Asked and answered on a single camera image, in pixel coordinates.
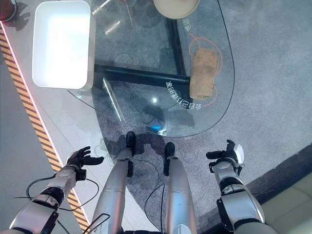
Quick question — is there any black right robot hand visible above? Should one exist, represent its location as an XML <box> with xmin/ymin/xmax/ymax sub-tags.
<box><xmin>206</xmin><ymin>139</ymin><xmax>244</xmax><ymax>164</ymax></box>

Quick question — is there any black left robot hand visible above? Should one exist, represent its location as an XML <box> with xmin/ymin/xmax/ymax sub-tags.
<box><xmin>65</xmin><ymin>146</ymin><xmax>105</xmax><ymax>169</ymax></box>

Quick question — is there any brown folded cloth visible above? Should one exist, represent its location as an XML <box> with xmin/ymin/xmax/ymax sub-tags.
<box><xmin>189</xmin><ymin>47</ymin><xmax>218</xmax><ymax>100</ymax></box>

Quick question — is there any white rectangular plastic basket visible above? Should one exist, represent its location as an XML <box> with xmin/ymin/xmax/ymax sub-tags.
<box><xmin>32</xmin><ymin>0</ymin><xmax>96</xmax><ymax>92</ymax></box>

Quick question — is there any silver right robot leg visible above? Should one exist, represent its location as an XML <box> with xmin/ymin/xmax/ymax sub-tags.
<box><xmin>162</xmin><ymin>142</ymin><xmax>197</xmax><ymax>234</ymax></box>

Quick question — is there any yellow black hazard tape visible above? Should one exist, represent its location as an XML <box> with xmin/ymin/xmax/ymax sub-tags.
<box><xmin>0</xmin><ymin>23</ymin><xmax>91</xmax><ymax>234</ymax></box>

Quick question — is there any beige round bowl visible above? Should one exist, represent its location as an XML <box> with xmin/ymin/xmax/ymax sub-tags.
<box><xmin>153</xmin><ymin>0</ymin><xmax>200</xmax><ymax>19</ymax></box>

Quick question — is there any red round object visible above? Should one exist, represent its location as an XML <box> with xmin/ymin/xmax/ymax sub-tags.
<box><xmin>0</xmin><ymin>0</ymin><xmax>18</xmax><ymax>22</ymax></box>

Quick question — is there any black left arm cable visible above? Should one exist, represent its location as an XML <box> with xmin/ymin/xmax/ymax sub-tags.
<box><xmin>13</xmin><ymin>177</ymin><xmax>100</xmax><ymax>212</ymax></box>

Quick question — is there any black cable on floor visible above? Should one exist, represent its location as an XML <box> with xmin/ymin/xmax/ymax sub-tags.
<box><xmin>133</xmin><ymin>158</ymin><xmax>166</xmax><ymax>232</ymax></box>

